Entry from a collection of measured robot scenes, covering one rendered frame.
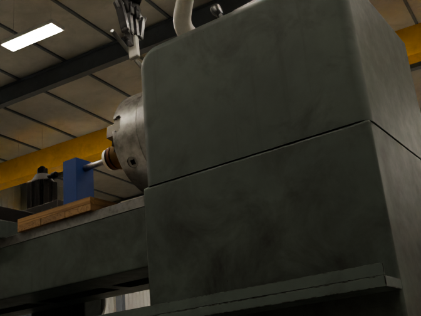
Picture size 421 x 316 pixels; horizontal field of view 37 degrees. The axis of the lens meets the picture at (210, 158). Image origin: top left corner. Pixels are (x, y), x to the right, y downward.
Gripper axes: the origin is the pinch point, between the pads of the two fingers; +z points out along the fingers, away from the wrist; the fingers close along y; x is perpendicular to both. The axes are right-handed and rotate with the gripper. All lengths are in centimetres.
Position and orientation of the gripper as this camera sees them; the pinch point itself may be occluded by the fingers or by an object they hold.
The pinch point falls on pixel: (133, 47)
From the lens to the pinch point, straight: 184.9
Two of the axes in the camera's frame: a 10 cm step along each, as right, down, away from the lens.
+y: -5.4, -2.7, -8.0
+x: 8.3, -3.1, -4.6
